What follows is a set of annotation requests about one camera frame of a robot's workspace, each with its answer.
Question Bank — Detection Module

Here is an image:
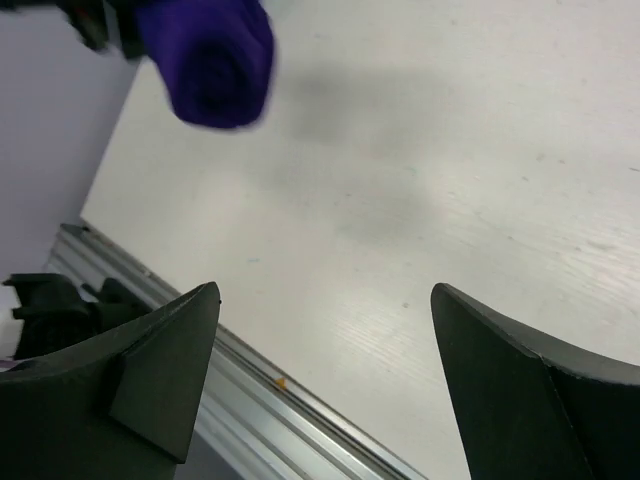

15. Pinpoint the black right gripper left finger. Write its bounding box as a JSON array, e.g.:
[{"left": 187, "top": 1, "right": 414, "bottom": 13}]
[{"left": 1, "top": 282, "right": 221, "bottom": 479}]

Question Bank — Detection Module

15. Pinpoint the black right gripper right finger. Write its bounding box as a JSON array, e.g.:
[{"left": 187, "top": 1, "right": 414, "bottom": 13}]
[{"left": 431, "top": 283, "right": 639, "bottom": 479}]

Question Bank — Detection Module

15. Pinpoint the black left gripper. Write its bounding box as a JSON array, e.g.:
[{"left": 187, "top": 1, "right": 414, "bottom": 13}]
[{"left": 1, "top": 0, "right": 146, "bottom": 59}]

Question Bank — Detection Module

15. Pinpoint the dark purple towel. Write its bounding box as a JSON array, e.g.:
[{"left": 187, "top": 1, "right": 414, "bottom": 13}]
[{"left": 135, "top": 0, "right": 276, "bottom": 129}]

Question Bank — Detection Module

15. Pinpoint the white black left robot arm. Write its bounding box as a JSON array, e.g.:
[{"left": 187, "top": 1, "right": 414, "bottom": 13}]
[{"left": 1, "top": 1, "right": 145, "bottom": 366}]

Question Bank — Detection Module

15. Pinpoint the aluminium mounting rail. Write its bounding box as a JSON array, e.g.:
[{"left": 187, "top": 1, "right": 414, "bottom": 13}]
[{"left": 46, "top": 224, "right": 421, "bottom": 479}]

